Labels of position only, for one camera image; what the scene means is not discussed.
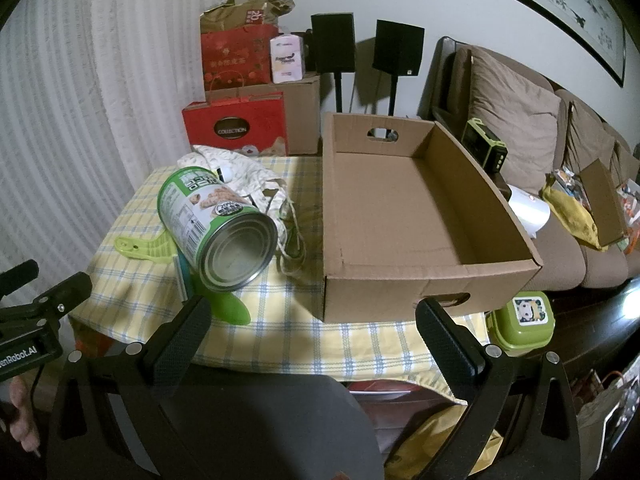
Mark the white card package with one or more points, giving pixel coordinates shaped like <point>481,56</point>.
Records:
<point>287,60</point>

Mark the large brown cardboard box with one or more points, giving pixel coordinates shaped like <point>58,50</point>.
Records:
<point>302,110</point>

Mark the dark wooden table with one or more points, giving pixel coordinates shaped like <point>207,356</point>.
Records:
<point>600,325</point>

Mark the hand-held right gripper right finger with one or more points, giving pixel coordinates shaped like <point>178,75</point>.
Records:
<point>450,350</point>

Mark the yellow checked tablecloth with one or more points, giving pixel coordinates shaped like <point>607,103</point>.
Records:
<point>280,330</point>

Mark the brown sofa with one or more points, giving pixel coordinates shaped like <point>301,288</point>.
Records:
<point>555,255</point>

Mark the grey chair back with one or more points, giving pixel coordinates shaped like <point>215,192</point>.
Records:
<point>275,425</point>

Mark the torn brown cardboard box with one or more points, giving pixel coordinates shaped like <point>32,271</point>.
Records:
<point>225,12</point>

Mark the green black device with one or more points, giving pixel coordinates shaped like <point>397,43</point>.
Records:
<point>482,140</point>

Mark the large brown cushion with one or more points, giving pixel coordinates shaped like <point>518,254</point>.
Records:
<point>510,105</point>

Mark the framed ink painting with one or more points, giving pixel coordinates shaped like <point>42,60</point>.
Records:
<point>575,0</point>

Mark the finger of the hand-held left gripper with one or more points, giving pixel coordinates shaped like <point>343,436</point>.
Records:
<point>20,275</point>
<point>65,289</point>

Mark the person's left hand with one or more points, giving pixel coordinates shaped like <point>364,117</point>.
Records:
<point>17,410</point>

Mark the yellow cloth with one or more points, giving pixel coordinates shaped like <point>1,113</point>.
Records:
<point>575,220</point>

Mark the red gift bag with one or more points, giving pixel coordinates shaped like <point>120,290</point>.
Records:
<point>235,115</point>

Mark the black speaker on stand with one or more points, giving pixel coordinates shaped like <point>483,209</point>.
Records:
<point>332,42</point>
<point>397,47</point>

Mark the green tin can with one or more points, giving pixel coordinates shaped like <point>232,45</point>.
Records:
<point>200,220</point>

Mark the green lunch box with sticker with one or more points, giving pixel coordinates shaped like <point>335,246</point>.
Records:
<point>520,332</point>

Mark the yellow bag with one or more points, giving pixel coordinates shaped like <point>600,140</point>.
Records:
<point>430,440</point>

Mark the small cardboard box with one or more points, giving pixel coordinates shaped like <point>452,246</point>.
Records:
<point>602,200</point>

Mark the red gift box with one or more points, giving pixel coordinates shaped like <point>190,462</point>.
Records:
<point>235,55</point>

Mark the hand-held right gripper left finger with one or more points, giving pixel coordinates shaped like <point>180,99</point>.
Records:
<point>175,340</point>

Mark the patterned cloth bag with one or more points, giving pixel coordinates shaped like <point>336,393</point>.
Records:
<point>250,170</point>

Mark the white curtain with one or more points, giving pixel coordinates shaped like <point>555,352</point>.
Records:
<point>75,85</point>

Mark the red sack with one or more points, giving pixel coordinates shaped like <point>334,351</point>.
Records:
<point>87,345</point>

